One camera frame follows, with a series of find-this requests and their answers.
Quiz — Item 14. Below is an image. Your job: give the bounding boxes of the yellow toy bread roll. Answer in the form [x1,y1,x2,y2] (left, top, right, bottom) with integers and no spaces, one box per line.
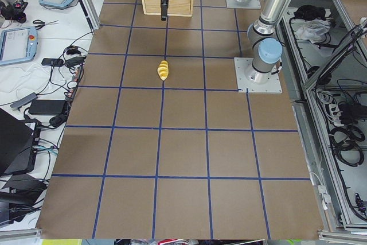
[157,60,169,81]

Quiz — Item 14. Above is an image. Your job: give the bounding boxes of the black handled scissors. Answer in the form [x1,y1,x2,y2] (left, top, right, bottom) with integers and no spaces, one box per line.
[32,20,58,30]

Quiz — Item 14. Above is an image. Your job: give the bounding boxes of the lower blue teach pendant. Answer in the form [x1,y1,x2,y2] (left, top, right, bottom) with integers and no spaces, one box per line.
[1,26,38,66]

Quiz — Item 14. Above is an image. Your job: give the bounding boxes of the black phone device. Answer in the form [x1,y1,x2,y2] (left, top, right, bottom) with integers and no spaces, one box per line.
[41,58,64,67]

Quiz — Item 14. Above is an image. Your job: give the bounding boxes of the black laptop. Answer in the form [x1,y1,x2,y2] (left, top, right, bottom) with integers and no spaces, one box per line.
[1,110,40,176]

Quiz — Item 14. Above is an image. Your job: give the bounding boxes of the crumpled white cloth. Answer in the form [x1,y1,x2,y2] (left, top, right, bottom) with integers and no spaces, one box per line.
[295,19,331,44]

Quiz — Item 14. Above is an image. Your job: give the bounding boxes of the black power adapter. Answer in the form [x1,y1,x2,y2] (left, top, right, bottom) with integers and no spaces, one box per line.
[29,99,65,115]

